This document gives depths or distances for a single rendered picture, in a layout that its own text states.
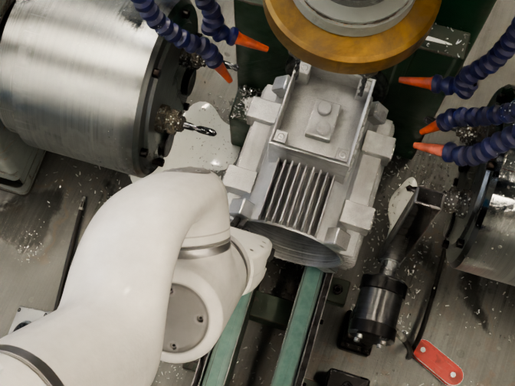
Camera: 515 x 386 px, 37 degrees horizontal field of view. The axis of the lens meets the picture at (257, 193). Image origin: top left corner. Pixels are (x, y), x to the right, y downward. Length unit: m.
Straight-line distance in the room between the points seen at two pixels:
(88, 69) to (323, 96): 0.29
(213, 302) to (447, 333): 0.66
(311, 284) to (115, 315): 0.59
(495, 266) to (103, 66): 0.54
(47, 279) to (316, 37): 0.67
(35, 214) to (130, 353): 0.78
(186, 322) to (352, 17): 0.33
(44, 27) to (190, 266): 0.45
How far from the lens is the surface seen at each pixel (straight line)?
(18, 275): 1.29
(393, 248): 0.97
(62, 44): 0.99
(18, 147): 1.23
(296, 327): 1.10
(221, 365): 1.09
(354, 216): 0.98
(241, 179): 0.98
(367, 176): 1.01
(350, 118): 0.98
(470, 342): 1.26
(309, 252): 1.09
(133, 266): 0.58
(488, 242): 0.97
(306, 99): 0.99
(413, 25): 0.79
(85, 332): 0.52
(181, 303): 0.65
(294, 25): 0.78
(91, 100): 0.98
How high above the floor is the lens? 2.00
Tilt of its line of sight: 71 degrees down
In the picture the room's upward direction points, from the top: straight up
